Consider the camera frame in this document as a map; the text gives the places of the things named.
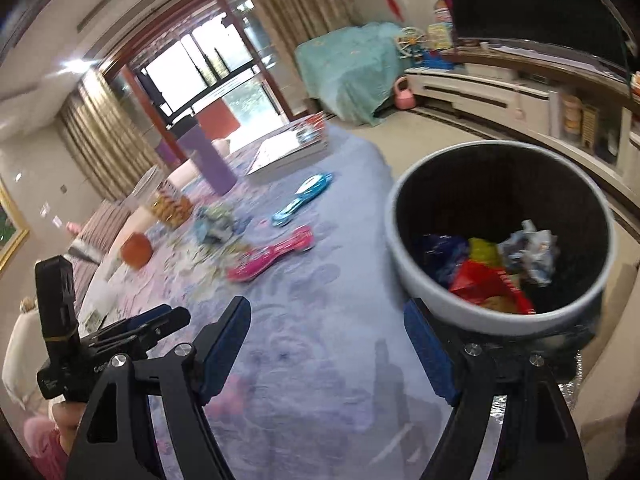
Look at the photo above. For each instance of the white wooden television cabinet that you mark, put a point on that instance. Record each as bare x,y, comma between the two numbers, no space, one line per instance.
500,95

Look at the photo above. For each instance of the person's left hand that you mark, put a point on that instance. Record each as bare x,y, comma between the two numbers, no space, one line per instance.
67,422

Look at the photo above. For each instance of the yellow wrapper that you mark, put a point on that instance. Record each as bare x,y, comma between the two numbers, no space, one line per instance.
484,251

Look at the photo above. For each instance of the colourful toy house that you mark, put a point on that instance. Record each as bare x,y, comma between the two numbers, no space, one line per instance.
441,27

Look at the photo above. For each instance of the crinkled pale blue packet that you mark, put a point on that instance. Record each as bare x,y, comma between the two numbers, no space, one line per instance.
220,222

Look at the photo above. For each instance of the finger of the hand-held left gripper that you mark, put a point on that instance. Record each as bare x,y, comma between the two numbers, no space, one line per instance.
172,325
145,317

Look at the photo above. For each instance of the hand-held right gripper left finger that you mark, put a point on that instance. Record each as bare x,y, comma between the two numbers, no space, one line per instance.
225,345

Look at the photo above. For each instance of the blue candy wrapper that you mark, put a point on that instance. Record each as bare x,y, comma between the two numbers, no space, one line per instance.
300,200

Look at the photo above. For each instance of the white trash bin black bag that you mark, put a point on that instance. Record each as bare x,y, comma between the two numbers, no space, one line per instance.
420,270

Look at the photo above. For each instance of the purple floral tablecloth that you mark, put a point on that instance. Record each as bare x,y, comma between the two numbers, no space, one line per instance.
325,310

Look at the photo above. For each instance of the pink plastic toy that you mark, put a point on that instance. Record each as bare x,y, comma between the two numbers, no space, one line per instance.
272,255

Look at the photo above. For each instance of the teal cloth furniture cover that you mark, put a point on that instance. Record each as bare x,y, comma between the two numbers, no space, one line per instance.
350,70

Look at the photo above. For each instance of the blue toy block set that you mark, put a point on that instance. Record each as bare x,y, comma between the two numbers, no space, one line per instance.
440,61

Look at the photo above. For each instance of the black television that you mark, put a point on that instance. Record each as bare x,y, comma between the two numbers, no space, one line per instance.
530,5

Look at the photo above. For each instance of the wooden framed sliding window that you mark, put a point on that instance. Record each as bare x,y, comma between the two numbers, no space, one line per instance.
215,65

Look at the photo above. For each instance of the red orange snack wrapper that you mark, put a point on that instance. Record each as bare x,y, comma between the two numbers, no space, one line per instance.
485,285

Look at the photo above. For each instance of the gold framed picture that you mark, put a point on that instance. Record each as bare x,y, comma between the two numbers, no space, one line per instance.
12,230

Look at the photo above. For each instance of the white pillow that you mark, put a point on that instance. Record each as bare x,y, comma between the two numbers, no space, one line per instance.
22,355

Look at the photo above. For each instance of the toy ferris wheel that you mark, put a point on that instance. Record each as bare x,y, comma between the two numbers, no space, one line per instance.
412,44

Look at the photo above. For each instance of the striped sofa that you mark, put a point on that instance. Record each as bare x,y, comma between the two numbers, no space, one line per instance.
97,232

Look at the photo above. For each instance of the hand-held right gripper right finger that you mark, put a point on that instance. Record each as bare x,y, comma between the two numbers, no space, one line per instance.
431,355

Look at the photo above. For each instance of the purple bottle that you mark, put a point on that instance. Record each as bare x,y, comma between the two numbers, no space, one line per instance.
207,160

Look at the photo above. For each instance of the stack of picture books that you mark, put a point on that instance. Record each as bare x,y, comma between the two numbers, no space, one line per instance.
290,152

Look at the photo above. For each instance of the white paper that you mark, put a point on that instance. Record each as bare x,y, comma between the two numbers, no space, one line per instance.
532,252

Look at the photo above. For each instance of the red chair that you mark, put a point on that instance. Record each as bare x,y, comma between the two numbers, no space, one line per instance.
220,119

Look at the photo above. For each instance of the silver foil sheet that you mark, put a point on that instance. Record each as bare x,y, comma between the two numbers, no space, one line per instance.
570,385

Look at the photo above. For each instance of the dark blue wrapper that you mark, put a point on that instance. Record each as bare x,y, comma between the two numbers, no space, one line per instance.
442,257

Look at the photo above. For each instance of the pink toy kettlebell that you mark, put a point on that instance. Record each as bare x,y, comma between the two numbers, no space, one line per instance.
404,96

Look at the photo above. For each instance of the orange round container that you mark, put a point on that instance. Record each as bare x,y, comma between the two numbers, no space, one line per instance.
136,251

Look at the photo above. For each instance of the clear jar of snacks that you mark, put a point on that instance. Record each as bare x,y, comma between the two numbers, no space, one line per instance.
167,205

